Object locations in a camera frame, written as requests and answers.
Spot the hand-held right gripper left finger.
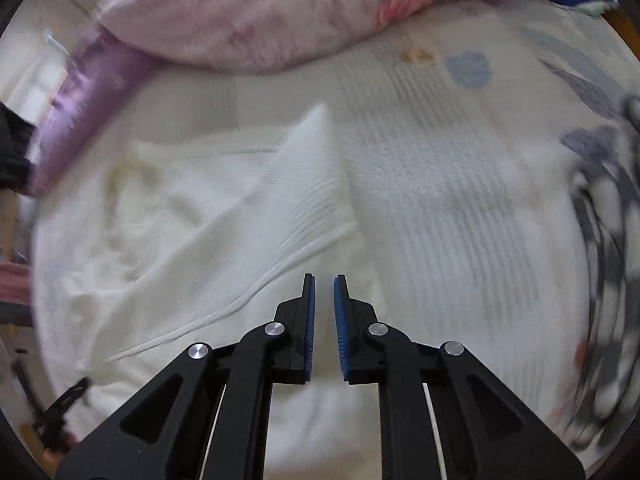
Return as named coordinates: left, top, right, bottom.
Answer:
left=55, top=274, right=317, bottom=480

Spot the white knit sweater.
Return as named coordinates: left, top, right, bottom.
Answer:
left=32, top=104, right=363, bottom=396

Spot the dusty pink grey-trimmed towel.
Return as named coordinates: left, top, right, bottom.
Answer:
left=0, top=264, right=34, bottom=328

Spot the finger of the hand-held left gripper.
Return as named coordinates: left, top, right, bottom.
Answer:
left=47, top=377, right=92, bottom=423

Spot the black hoodie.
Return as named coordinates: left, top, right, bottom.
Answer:
left=0, top=102, right=37, bottom=196

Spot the wooden headboard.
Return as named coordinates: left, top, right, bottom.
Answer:
left=602, top=2, right=640, bottom=61

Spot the grey striped garment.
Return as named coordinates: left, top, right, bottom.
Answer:
left=570, top=95, right=640, bottom=451

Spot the bed with floral sheet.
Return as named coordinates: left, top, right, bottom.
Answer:
left=30, top=0, right=640, bottom=480

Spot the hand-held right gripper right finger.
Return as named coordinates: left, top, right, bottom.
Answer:
left=334, top=274, right=586, bottom=480

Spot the purple floral quilt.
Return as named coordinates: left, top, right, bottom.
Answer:
left=30, top=0, right=541, bottom=196

